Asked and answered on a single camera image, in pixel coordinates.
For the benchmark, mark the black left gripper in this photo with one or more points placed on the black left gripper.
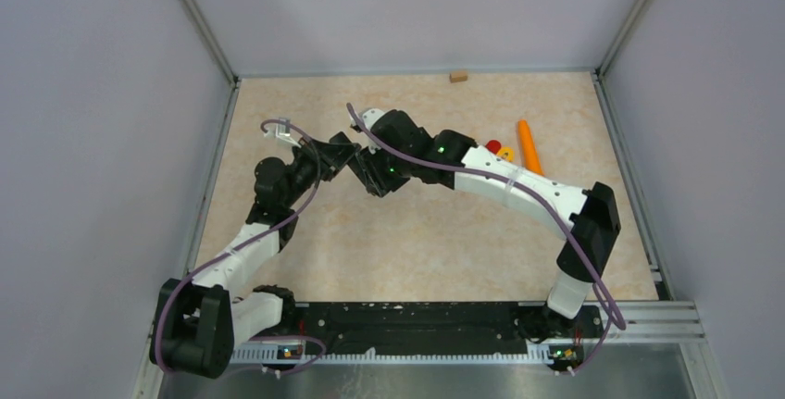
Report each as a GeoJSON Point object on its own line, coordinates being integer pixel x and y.
{"type": "Point", "coordinates": [332, 157]}

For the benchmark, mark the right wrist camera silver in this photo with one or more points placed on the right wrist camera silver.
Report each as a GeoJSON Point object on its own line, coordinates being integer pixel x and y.
{"type": "Point", "coordinates": [370, 116]}

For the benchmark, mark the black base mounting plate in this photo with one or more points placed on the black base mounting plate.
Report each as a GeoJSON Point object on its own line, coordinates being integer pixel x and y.
{"type": "Point", "coordinates": [436, 328]}

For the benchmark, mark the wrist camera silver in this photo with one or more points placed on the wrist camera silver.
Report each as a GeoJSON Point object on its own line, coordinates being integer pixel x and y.
{"type": "Point", "coordinates": [370, 116]}
{"type": "Point", "coordinates": [282, 132]}

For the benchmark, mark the black remote control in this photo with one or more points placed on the black remote control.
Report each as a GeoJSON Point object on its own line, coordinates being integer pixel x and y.
{"type": "Point", "coordinates": [356, 160]}

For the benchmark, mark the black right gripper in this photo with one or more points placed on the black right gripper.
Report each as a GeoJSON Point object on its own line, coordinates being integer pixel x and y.
{"type": "Point", "coordinates": [377, 182]}

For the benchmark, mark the small wooden block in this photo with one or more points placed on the small wooden block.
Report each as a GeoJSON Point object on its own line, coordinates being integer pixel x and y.
{"type": "Point", "coordinates": [457, 76]}

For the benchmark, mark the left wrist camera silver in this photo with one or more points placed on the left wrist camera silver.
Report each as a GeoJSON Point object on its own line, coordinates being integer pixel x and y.
{"type": "Point", "coordinates": [282, 132]}

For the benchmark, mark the red yellow toy piece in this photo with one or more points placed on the red yellow toy piece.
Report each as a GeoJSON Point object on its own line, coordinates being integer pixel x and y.
{"type": "Point", "coordinates": [505, 152]}

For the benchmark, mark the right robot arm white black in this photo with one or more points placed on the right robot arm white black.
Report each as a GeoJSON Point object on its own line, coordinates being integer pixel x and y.
{"type": "Point", "coordinates": [586, 219]}

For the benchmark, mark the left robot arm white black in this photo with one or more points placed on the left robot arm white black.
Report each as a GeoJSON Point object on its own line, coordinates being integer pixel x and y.
{"type": "Point", "coordinates": [201, 319]}

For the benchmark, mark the orange toy carrot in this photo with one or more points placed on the orange toy carrot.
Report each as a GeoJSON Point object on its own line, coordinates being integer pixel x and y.
{"type": "Point", "coordinates": [528, 149]}

